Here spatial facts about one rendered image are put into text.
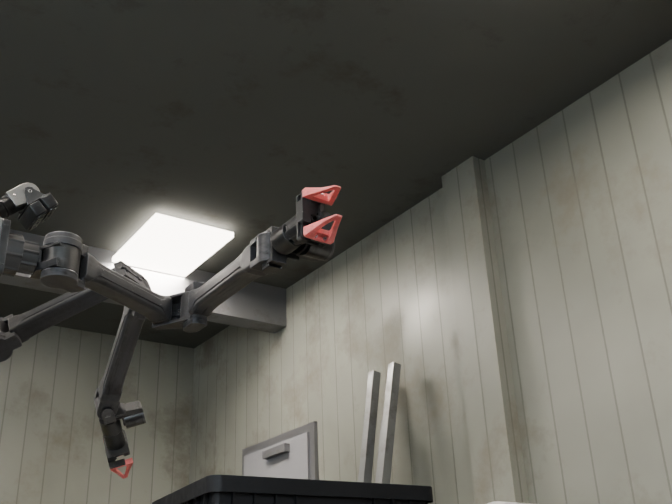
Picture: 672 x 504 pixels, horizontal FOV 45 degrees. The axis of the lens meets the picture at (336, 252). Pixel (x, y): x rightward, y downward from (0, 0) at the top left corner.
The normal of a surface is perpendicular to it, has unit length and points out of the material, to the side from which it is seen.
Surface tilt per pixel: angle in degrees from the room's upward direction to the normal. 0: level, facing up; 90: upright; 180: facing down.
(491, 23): 180
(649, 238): 90
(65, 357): 90
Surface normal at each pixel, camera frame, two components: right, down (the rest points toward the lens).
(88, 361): 0.56, -0.37
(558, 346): -0.83, -0.21
